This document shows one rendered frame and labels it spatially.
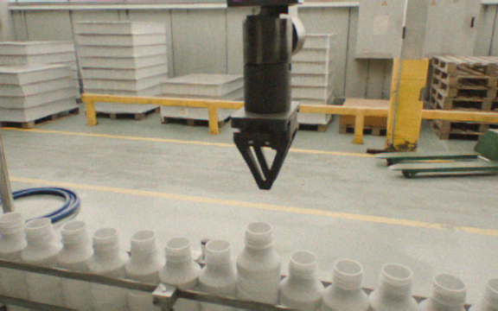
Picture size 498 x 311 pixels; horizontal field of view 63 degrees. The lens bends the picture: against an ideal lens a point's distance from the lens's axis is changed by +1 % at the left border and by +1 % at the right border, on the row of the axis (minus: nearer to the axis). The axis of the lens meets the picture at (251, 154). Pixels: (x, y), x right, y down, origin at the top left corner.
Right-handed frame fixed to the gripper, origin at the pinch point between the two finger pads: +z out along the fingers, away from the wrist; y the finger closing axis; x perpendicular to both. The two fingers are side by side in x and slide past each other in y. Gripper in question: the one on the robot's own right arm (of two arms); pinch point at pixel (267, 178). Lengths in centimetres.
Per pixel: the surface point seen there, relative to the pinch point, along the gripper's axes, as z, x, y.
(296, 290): 14.0, -4.3, -3.0
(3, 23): -21, 707, 674
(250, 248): 8.5, 1.6, -3.2
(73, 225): 10.7, 31.1, 0.4
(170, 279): 14.3, 12.8, -4.2
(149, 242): 10.5, 17.0, -1.7
